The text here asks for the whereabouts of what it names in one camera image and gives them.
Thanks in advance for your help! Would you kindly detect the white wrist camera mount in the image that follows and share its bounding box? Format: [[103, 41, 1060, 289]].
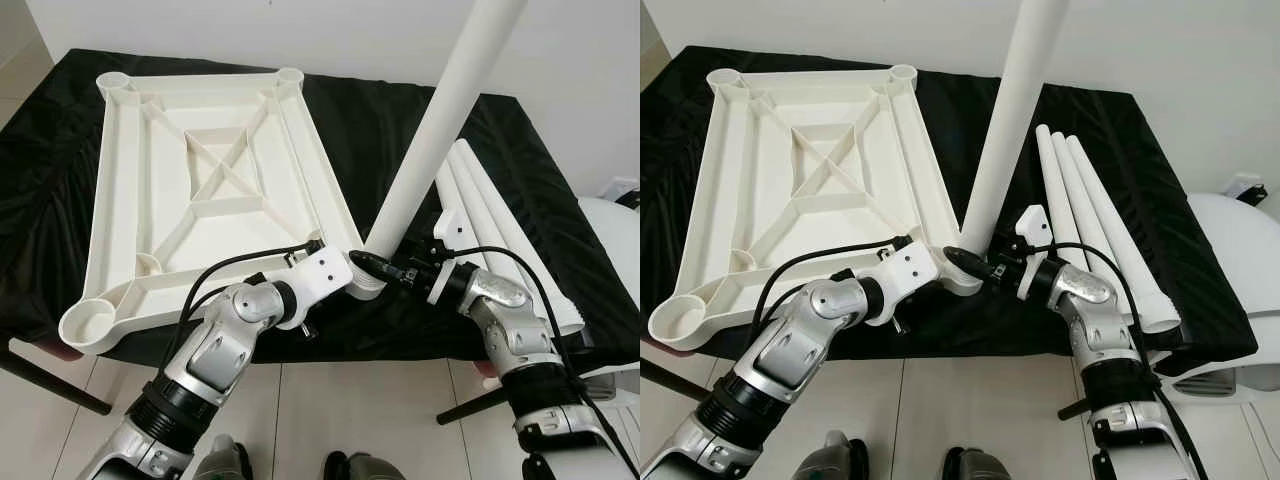
[[878, 240, 939, 298], [1012, 205, 1049, 301], [290, 243, 353, 301], [428, 210, 467, 306]]

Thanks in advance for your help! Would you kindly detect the white plastic table top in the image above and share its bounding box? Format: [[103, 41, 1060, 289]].
[[58, 67, 391, 356], [648, 63, 986, 351]]

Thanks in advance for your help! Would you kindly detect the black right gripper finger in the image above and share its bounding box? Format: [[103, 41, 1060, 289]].
[[943, 245, 994, 280], [349, 249, 404, 284]]

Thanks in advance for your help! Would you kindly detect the grey robot left foot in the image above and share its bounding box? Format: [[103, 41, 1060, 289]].
[[193, 435, 251, 480], [805, 430, 873, 480]]

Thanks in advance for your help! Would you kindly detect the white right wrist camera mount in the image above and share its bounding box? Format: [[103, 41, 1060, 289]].
[[1012, 205, 1049, 301], [428, 210, 467, 306]]

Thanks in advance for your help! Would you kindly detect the black cloth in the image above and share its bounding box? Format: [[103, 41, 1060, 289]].
[[640, 45, 1259, 379], [0, 48, 641, 366]]

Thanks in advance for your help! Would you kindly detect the grey robot foot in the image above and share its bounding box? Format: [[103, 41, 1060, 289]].
[[193, 435, 251, 480], [940, 448, 1013, 480], [325, 452, 406, 480], [805, 430, 873, 480]]

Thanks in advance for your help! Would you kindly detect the grey robot right foot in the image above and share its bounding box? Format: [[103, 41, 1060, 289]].
[[325, 452, 406, 480], [940, 448, 1013, 480]]

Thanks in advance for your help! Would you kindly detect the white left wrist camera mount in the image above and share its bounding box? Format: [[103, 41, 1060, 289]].
[[290, 243, 353, 301], [878, 240, 939, 298]]

